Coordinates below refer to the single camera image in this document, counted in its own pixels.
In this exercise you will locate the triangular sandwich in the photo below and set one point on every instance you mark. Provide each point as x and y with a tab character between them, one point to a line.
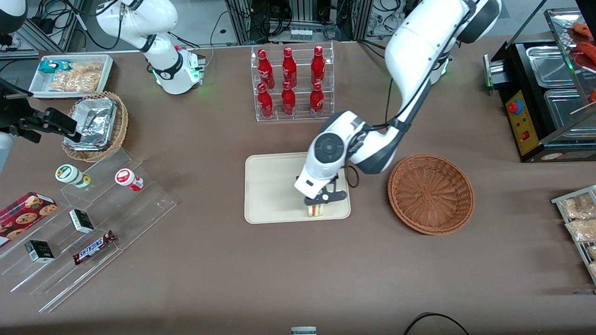
315	211

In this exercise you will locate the snickers chocolate bar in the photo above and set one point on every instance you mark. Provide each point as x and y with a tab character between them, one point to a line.
93	248

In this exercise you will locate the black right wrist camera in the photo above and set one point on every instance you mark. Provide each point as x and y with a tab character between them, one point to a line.
11	93

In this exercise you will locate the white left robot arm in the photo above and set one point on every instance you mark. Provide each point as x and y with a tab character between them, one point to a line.
409	56

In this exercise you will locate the aluminium foil container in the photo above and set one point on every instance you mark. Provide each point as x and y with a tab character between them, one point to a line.
95	121

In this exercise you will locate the small grey device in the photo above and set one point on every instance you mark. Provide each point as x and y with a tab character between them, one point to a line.
303	331

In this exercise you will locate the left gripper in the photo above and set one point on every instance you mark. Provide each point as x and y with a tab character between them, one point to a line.
334	178

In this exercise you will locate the clear bag of pastries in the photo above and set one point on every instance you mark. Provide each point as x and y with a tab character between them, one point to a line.
593	270
579	207
582	230
592	252

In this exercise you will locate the teal snack packet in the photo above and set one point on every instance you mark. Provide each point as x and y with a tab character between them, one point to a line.
49	66

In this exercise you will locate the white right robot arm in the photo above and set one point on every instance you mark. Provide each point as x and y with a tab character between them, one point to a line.
163	51

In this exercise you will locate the white rectangular plastic bin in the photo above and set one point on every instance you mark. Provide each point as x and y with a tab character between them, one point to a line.
37	86

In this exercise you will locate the red cola bottle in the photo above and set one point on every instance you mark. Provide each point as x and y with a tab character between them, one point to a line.
265	69
318	65
288	100
289	67
316	100
265	102

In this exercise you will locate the clear acrylic step display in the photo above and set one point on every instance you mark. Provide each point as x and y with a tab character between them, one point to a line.
139	209

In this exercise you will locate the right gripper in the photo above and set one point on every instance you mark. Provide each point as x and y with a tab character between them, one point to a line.
29	123

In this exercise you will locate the black food warmer machine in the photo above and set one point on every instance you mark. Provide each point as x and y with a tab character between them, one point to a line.
524	121

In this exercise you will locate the brown round wicker basket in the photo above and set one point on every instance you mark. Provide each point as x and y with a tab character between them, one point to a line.
430	195

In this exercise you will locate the red lid white jar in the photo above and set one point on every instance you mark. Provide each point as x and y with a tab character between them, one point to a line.
126	178

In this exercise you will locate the white power strip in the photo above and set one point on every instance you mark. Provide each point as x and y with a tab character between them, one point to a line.
301	33

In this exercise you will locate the light wicker basket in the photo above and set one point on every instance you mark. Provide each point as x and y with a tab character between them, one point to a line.
122	121

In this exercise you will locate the small black carton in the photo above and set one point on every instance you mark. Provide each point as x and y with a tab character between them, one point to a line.
81	221
39	251

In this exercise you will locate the clear bag of crackers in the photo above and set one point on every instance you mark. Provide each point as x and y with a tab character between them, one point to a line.
74	83
88	68

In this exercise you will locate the beige plastic tray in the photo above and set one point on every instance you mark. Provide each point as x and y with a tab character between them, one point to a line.
270	186

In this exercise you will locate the red plaid cookie box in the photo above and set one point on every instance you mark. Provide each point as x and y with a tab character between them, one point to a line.
23	216

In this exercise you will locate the clear acrylic bottle rack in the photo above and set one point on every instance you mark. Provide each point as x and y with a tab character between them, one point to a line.
300	116

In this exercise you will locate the green lid white jar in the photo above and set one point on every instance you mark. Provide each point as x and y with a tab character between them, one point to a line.
70	174

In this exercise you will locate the aluminium frame rack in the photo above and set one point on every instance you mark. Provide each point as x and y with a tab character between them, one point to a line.
242	21

